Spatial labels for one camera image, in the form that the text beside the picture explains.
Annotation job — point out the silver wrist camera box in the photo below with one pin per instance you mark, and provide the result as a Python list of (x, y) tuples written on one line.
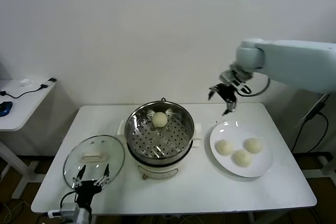
[(69, 209), (237, 79)]

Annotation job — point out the white steamed baozi bun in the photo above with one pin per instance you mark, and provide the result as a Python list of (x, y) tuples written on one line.
[(159, 119), (224, 147), (253, 145), (242, 158)]

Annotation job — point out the stainless steel steamer basket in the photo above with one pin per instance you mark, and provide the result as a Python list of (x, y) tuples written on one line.
[(160, 142)]

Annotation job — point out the blue computer mouse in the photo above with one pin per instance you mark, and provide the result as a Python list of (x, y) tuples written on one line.
[(5, 108)]

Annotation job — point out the round glass pot lid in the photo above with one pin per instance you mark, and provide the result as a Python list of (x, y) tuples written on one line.
[(110, 153)]

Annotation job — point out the white side desk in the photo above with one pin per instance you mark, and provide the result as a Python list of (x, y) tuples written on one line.
[(315, 140)]

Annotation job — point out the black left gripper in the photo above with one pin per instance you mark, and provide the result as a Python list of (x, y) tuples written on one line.
[(85, 190)]

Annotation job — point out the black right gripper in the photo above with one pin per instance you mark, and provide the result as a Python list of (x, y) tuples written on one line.
[(226, 92)]

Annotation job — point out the small white crumpled tissue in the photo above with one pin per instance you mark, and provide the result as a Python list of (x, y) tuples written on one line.
[(25, 82)]

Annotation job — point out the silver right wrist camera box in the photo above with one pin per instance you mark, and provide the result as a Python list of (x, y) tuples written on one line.
[(237, 79)]

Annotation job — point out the white side table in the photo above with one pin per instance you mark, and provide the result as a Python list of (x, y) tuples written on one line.
[(26, 108)]

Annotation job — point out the white round plate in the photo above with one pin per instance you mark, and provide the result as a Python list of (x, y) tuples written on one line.
[(236, 132)]

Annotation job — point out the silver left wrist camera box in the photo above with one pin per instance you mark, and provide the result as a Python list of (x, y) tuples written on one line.
[(69, 209)]

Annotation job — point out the white electric pot base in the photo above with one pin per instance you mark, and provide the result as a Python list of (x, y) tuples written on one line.
[(157, 171)]

